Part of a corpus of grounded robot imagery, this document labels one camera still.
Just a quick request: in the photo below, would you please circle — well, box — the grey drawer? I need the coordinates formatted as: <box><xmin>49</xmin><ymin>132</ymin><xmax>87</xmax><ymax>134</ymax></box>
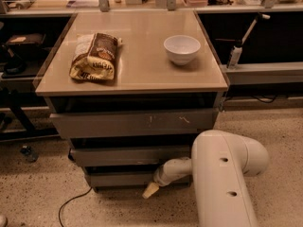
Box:
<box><xmin>50</xmin><ymin>109</ymin><xmax>218</xmax><ymax>139</ymax></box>
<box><xmin>69</xmin><ymin>145</ymin><xmax>190</xmax><ymax>166</ymax></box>
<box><xmin>84</xmin><ymin>170</ymin><xmax>192</xmax><ymax>188</ymax></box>

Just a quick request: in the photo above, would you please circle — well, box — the grey middle drawer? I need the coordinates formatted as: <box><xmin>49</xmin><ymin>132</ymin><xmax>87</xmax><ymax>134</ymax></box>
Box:
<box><xmin>69</xmin><ymin>145</ymin><xmax>190</xmax><ymax>166</ymax></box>

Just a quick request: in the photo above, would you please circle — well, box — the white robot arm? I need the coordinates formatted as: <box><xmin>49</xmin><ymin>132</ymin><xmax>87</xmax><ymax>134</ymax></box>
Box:
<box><xmin>142</xmin><ymin>130</ymin><xmax>269</xmax><ymax>227</ymax></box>

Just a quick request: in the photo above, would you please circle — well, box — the black stand left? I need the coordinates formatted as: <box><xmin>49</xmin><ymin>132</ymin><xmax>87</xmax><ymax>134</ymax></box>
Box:
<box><xmin>1</xmin><ymin>44</ymin><xmax>27</xmax><ymax>75</ymax></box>

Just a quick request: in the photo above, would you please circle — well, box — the brown yellow snack bag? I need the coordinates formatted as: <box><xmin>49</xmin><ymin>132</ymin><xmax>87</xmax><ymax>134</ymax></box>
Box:
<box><xmin>69</xmin><ymin>33</ymin><xmax>122</xmax><ymax>80</ymax></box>

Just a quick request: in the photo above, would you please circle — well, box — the grey top drawer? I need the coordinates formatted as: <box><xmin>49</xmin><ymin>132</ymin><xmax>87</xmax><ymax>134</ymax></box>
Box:
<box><xmin>50</xmin><ymin>109</ymin><xmax>218</xmax><ymax>139</ymax></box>

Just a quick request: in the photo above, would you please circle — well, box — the grey bottom drawer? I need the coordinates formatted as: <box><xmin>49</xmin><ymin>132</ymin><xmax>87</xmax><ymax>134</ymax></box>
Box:
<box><xmin>84</xmin><ymin>170</ymin><xmax>192</xmax><ymax>188</ymax></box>

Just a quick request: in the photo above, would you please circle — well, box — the grey drawer cabinet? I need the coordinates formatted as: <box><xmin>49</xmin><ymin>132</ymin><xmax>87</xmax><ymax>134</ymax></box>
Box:
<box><xmin>35</xmin><ymin>10</ymin><xmax>229</xmax><ymax>193</ymax></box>

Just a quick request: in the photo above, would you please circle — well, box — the small blue floor object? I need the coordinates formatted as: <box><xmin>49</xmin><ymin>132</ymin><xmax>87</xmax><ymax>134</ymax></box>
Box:
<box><xmin>20</xmin><ymin>146</ymin><xmax>38</xmax><ymax>163</ymax></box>

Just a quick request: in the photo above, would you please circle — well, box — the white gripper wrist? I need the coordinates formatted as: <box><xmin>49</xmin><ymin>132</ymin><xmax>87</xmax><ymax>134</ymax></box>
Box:
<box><xmin>142</xmin><ymin>171</ymin><xmax>169</xmax><ymax>199</ymax></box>

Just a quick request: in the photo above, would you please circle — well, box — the black floor cable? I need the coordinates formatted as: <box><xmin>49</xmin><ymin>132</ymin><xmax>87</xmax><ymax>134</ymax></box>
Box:
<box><xmin>58</xmin><ymin>186</ymin><xmax>94</xmax><ymax>227</ymax></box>

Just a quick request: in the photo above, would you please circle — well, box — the white ceramic bowl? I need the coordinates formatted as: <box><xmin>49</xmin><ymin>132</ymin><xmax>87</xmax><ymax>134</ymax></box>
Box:
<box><xmin>163</xmin><ymin>35</ymin><xmax>201</xmax><ymax>65</ymax></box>

